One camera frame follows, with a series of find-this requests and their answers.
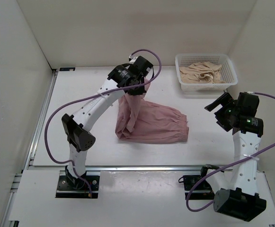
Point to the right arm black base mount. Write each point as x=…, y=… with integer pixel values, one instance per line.
x=202, y=192

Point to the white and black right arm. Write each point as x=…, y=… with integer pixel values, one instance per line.
x=238, y=197

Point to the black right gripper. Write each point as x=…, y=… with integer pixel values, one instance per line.
x=225, y=98

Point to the white perforated plastic basket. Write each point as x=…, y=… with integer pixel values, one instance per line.
x=227, y=71

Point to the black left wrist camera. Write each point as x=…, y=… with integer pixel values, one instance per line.
x=139, y=66

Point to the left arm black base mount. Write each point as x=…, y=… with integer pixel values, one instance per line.
x=66, y=189

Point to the beige trousers in basket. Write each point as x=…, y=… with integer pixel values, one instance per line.
x=201, y=73

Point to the pink trousers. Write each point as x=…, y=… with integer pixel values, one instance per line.
x=143, y=121

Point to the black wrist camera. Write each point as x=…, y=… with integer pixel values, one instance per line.
x=139, y=66
x=247, y=104

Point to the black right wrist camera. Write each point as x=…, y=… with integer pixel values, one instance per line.
x=247, y=104

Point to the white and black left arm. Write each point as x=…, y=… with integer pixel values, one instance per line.
x=78, y=125

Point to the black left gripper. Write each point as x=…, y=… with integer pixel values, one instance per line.
x=139, y=91

